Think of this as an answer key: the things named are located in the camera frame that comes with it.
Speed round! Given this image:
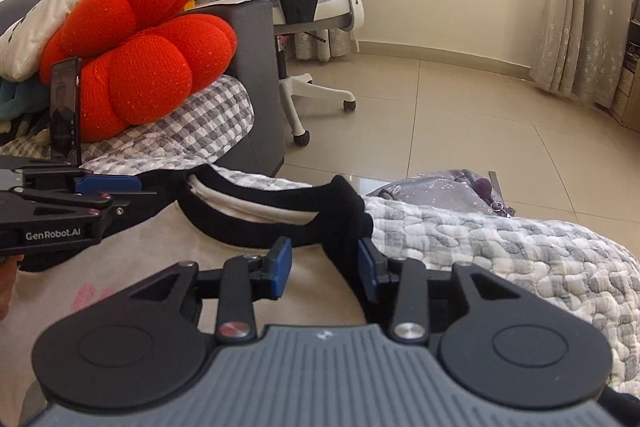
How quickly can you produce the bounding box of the black smartphone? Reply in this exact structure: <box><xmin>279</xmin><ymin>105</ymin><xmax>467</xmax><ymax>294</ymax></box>
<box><xmin>49</xmin><ymin>57</ymin><xmax>83</xmax><ymax>168</ymax></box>

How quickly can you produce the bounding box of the star-print curtain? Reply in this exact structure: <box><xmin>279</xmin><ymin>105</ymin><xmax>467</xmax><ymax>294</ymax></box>
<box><xmin>529</xmin><ymin>0</ymin><xmax>640</xmax><ymax>108</ymax></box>

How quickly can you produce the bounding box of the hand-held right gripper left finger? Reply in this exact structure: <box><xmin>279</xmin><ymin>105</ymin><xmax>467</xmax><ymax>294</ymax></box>
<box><xmin>127</xmin><ymin>236</ymin><xmax>293</xmax><ymax>343</ymax></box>

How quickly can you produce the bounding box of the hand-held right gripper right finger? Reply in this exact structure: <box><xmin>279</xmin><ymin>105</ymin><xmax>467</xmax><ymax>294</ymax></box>
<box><xmin>356</xmin><ymin>239</ymin><xmax>521</xmax><ymax>343</ymax></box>

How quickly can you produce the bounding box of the beige and black sweatshirt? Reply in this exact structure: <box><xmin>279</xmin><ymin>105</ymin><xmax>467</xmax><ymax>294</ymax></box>
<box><xmin>0</xmin><ymin>164</ymin><xmax>375</xmax><ymax>427</ymax></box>

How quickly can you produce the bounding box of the person's left hand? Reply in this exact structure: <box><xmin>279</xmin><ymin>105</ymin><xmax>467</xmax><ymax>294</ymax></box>
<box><xmin>0</xmin><ymin>257</ymin><xmax>22</xmax><ymax>320</ymax></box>

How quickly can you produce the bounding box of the white printed pillow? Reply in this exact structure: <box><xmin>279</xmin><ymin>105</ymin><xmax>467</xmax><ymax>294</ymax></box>
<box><xmin>0</xmin><ymin>0</ymin><xmax>156</xmax><ymax>82</ymax></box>

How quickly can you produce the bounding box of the purple patterned cloth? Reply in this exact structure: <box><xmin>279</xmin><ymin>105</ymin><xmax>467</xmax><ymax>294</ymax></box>
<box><xmin>365</xmin><ymin>168</ymin><xmax>516</xmax><ymax>219</ymax></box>

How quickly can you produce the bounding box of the wooden desk with shelves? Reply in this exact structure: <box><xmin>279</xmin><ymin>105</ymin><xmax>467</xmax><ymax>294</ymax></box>
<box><xmin>610</xmin><ymin>19</ymin><xmax>640</xmax><ymax>125</ymax></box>

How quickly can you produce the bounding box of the red flower cushion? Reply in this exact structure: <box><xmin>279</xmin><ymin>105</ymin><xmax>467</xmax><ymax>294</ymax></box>
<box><xmin>40</xmin><ymin>0</ymin><xmax>238</xmax><ymax>142</ymax></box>

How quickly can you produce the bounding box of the pale patterned drape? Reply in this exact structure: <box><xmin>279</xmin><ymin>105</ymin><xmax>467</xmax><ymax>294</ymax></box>
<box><xmin>280</xmin><ymin>27</ymin><xmax>360</xmax><ymax>62</ymax></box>

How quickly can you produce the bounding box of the blue plush toy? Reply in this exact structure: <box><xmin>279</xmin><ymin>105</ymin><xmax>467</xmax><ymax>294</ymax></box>
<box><xmin>0</xmin><ymin>79</ymin><xmax>51</xmax><ymax>148</ymax></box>

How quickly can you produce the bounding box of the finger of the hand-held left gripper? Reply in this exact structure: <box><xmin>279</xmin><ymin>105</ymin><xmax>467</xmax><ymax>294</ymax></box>
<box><xmin>22</xmin><ymin>167</ymin><xmax>158</xmax><ymax>200</ymax></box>
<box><xmin>0</xmin><ymin>192</ymin><xmax>132</xmax><ymax>230</ymax></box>

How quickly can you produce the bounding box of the grey checked quilt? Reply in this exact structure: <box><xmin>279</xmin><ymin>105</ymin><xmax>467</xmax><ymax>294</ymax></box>
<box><xmin>0</xmin><ymin>74</ymin><xmax>640</xmax><ymax>398</ymax></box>

